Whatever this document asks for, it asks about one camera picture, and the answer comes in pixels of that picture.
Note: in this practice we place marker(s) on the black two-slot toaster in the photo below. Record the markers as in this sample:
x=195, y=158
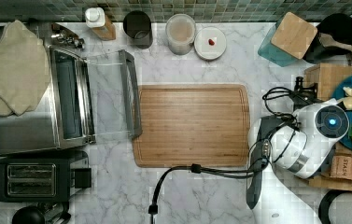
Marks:
x=41, y=177

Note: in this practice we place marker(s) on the bamboo cutting board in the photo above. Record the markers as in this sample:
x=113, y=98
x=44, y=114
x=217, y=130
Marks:
x=185, y=124

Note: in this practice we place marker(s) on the wooden drawer box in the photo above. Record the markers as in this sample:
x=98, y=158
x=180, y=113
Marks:
x=327, y=76

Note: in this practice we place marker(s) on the teal canister with wooden lid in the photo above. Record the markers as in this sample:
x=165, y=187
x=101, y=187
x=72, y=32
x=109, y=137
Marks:
x=288, y=40

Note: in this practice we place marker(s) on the black round object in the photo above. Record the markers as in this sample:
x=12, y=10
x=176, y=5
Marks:
x=28, y=215

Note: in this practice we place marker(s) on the white cap bottle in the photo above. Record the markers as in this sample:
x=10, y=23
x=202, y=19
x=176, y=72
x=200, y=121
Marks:
x=101, y=25

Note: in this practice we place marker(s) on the black rimmed bowl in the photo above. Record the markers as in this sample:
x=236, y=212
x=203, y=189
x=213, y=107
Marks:
x=336, y=207

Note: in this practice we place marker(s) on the clear plastic lidded container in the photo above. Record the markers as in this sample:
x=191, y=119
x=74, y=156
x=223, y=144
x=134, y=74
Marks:
x=180, y=31

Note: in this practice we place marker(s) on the white round lid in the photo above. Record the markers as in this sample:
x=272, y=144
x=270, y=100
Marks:
x=210, y=43

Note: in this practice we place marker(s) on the stash tea box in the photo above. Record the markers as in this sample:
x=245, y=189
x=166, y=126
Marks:
x=351, y=168

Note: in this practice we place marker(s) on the beige cloth towel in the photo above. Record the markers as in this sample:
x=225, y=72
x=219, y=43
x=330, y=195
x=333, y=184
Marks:
x=24, y=70

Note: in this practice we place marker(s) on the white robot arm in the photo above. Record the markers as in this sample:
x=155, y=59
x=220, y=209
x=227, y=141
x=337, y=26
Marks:
x=302, y=146

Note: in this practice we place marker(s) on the stainless toaster oven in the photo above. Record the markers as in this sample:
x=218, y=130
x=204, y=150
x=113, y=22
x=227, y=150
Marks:
x=88, y=100

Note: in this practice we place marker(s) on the black utensil crock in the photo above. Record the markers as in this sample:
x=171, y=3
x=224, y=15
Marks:
x=339, y=26

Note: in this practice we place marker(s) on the wooden spatula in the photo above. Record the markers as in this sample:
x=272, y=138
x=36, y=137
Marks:
x=328, y=41

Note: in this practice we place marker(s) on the dark metal cup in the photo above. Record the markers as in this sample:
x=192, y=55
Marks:
x=137, y=25

